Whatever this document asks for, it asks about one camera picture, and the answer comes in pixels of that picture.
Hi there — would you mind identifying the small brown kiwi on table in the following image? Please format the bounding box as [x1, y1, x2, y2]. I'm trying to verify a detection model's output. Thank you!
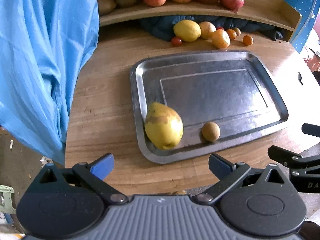
[233, 28, 241, 36]

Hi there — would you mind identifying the orange persimmon fruit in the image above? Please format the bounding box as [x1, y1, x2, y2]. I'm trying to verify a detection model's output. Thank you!
[210, 29, 231, 49]

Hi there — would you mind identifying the pale yellow round fruit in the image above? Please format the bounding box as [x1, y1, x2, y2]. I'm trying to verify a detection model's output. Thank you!
[199, 21, 216, 40]

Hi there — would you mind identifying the dark blue cloth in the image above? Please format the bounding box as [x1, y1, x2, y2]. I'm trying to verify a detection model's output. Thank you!
[137, 15, 285, 41]

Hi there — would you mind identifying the wooden curved shelf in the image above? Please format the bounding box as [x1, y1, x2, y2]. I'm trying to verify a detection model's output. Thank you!
[99, 0, 302, 42]

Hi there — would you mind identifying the light blue cloth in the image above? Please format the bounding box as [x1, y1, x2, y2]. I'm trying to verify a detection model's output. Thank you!
[1, 0, 99, 164]

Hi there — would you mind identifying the silver metal tray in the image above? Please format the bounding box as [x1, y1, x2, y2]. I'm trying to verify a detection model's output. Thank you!
[130, 50, 289, 164]

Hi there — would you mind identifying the green plastic crate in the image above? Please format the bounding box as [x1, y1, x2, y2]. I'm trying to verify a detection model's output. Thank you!
[0, 185, 16, 214]

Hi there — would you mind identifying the yellow lemon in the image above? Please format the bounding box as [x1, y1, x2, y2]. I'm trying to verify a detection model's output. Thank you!
[174, 20, 201, 42]

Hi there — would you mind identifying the dark red apple rightmost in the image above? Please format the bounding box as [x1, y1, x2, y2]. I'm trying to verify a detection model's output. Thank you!
[220, 0, 245, 11]

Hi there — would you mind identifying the yellow green pear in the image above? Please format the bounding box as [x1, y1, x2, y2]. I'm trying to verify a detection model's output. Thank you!
[144, 102, 184, 150]

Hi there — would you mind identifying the small brown kiwi on tray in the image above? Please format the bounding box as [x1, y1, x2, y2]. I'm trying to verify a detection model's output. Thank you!
[201, 121, 220, 142]

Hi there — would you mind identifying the brown potato left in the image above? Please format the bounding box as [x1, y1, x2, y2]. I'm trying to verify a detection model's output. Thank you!
[97, 0, 117, 16]

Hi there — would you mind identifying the red cherry tomato front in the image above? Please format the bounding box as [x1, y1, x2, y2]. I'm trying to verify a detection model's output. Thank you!
[171, 36, 183, 47]

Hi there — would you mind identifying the small orange tangerine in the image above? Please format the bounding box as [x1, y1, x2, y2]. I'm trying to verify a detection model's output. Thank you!
[226, 29, 237, 41]
[242, 35, 254, 46]

